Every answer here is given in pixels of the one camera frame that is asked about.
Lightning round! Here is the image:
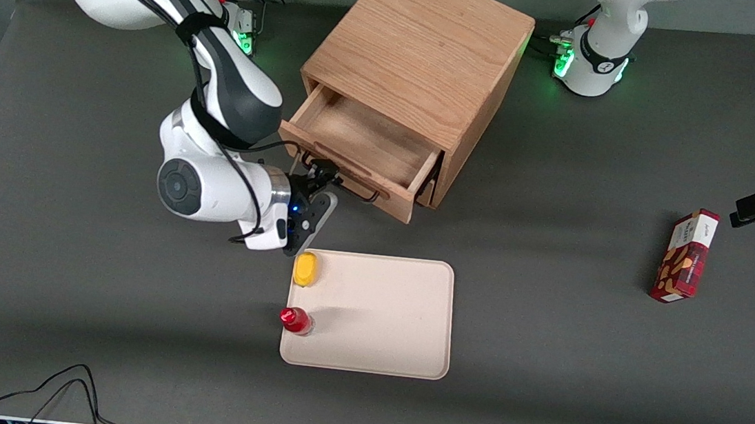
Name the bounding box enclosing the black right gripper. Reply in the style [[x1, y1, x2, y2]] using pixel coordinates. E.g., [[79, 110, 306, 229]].
[[280, 156, 346, 261]]

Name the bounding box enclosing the black metal drawer handle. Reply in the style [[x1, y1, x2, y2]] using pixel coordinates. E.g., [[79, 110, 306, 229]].
[[288, 150, 385, 205]]

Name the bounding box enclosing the red plaid cookie box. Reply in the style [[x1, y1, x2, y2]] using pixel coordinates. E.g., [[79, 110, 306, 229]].
[[648, 204, 722, 308]]

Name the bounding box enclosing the oak wooden drawer cabinet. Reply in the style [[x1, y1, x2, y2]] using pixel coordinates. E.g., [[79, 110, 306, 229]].
[[288, 0, 538, 217]]

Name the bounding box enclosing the yellow bottle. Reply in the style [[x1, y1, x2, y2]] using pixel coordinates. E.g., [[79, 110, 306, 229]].
[[292, 250, 321, 289]]

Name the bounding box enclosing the red bottle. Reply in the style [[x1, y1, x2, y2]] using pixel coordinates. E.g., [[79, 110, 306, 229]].
[[278, 305, 315, 337]]

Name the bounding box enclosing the cream plastic tray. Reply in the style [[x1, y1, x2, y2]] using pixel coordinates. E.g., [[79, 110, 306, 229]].
[[278, 246, 460, 381]]

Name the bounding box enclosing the black floor cable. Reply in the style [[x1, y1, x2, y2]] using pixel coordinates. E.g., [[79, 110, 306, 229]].
[[0, 356, 134, 424]]

